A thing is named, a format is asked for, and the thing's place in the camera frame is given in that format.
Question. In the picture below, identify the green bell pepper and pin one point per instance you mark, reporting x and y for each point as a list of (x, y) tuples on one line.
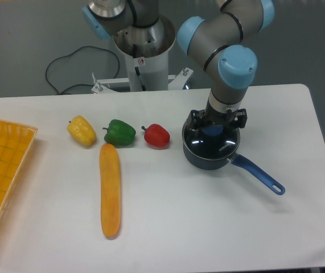
[(119, 133)]

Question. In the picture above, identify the red bell pepper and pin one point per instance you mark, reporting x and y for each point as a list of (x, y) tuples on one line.
[(156, 136)]

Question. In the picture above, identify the yellow bell pepper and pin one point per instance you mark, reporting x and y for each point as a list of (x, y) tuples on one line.
[(81, 131)]

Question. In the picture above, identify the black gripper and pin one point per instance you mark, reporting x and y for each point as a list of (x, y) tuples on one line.
[(202, 118)]

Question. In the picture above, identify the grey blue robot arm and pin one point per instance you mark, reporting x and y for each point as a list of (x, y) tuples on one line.
[(215, 45)]

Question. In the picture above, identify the dark blue saucepan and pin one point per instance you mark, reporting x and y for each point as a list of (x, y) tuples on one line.
[(243, 162)]

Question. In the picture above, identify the glass pot lid blue knob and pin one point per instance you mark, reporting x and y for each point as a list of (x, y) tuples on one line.
[(211, 143)]

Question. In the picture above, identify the long orange baguette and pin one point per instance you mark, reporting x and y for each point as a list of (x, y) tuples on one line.
[(110, 190)]

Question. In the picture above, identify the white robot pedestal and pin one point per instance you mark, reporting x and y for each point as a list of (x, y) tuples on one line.
[(146, 57)]

